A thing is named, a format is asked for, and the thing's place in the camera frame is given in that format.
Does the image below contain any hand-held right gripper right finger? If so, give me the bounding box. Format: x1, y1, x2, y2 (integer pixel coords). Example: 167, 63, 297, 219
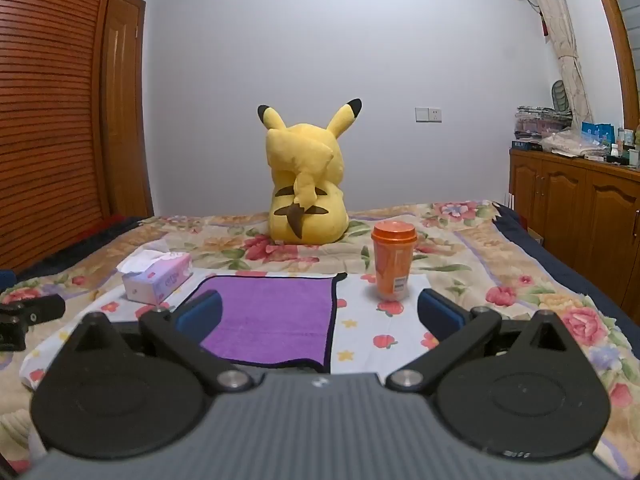
384, 287, 577, 394

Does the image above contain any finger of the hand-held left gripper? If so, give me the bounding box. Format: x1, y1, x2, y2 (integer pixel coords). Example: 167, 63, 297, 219
0, 293, 67, 352

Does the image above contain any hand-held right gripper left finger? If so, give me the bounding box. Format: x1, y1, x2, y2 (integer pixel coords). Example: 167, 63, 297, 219
65, 289, 256, 395

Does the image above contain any purple towel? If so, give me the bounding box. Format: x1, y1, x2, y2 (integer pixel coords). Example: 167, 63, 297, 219
182, 272, 349, 375

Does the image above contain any pink tissue box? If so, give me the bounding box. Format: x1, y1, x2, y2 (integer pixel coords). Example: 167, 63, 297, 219
117, 249, 194, 305

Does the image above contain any orange lidded cup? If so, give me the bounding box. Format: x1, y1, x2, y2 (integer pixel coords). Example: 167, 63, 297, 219
370, 220, 419, 302

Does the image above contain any white fruit print cloth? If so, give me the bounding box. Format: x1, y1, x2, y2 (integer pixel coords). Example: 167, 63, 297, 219
20, 268, 451, 392

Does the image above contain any wooden cabinet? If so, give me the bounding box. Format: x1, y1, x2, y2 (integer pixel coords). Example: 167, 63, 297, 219
508, 147, 640, 312

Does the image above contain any yellow plush toy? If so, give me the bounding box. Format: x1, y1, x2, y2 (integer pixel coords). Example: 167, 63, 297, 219
257, 98, 363, 246

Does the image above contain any louvered wooden wardrobe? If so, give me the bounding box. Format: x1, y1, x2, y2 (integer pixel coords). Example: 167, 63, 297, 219
0, 0, 122, 274

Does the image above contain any beige cloth pile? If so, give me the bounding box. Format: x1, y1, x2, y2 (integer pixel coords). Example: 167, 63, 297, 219
541, 129, 609, 158

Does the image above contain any stack of folded fabrics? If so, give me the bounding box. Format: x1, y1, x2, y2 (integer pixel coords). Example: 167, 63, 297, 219
513, 105, 574, 142

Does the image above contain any wooden door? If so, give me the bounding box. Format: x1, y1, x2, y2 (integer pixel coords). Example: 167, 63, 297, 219
99, 0, 155, 221

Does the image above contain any blue printed box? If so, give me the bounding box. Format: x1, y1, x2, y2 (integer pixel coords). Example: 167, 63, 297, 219
580, 121, 615, 147

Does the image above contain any beige patterned curtain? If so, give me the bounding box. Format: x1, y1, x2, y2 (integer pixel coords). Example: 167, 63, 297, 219
516, 0, 594, 127

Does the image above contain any wooden window frame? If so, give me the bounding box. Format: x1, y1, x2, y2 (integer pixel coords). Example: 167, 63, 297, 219
586, 0, 640, 122

